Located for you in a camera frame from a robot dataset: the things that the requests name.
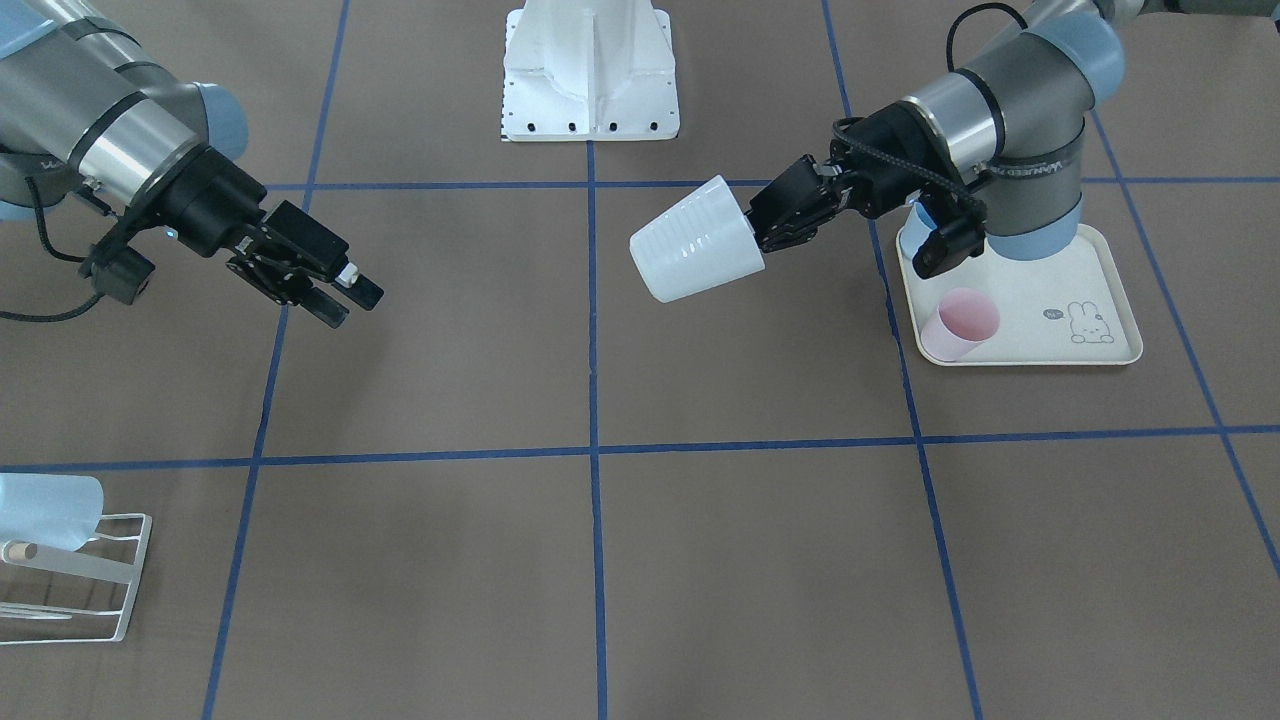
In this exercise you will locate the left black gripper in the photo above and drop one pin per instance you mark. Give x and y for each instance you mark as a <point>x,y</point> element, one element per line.
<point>888,140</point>

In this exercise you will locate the white wire cup rack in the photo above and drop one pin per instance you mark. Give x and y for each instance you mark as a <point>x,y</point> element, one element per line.
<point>87,596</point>

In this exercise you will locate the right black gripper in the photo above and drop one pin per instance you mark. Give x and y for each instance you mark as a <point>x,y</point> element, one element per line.
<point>203,203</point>

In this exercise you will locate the blue cup on tray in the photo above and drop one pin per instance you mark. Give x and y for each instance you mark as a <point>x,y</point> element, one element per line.
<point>917,229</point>

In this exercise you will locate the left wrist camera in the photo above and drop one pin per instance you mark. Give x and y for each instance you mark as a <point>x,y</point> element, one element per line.
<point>948,244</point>

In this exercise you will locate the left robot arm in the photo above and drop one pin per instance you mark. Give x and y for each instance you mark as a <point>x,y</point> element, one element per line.
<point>991,149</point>

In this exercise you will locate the light blue cup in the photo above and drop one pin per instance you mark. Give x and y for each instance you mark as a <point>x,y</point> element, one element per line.
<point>61,511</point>

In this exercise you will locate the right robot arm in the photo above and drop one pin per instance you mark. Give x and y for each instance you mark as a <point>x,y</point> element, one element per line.
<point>101,143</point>

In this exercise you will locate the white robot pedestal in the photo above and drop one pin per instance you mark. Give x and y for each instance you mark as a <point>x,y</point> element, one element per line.
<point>579,71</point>

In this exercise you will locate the cream serving tray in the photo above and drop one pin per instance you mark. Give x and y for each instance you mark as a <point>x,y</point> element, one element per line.
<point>1067,310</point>

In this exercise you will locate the pink cup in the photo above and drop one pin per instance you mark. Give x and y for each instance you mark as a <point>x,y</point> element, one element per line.
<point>962,320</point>

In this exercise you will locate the grey cup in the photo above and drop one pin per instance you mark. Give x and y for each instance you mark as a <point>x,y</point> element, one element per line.
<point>700,243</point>

